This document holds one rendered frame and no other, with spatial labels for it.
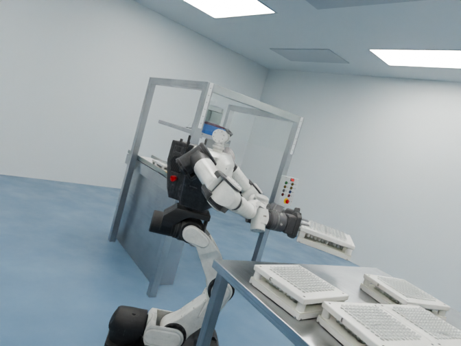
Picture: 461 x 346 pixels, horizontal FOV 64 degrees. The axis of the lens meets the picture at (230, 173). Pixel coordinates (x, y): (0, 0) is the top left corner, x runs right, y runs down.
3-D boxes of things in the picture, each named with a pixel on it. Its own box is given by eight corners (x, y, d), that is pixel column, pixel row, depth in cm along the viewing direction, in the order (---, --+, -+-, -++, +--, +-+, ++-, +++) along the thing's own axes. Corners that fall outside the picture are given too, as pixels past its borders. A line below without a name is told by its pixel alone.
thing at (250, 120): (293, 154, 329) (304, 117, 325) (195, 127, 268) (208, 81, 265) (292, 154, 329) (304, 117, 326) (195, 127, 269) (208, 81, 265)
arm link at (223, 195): (259, 207, 153) (236, 192, 138) (242, 225, 154) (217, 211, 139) (245, 192, 159) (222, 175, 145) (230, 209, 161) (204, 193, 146)
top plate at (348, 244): (353, 250, 160) (355, 246, 160) (300, 231, 165) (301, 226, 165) (348, 238, 184) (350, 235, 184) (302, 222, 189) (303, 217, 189)
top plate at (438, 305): (448, 311, 149) (451, 306, 148) (406, 306, 139) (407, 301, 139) (402, 283, 171) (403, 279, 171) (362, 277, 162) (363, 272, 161)
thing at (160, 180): (206, 203, 303) (210, 191, 302) (176, 198, 286) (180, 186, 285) (149, 167, 407) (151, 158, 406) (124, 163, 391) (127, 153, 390)
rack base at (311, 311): (343, 314, 128) (345, 307, 128) (298, 320, 113) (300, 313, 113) (293, 280, 147) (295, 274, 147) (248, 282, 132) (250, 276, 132)
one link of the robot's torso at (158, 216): (147, 235, 181) (156, 201, 179) (149, 227, 194) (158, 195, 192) (202, 247, 186) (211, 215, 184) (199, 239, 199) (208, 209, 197)
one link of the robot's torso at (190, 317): (152, 342, 186) (220, 277, 186) (154, 320, 206) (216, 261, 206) (173, 360, 189) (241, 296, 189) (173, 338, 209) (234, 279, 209)
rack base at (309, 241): (349, 261, 161) (351, 256, 161) (296, 241, 166) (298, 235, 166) (345, 248, 185) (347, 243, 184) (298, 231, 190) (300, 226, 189)
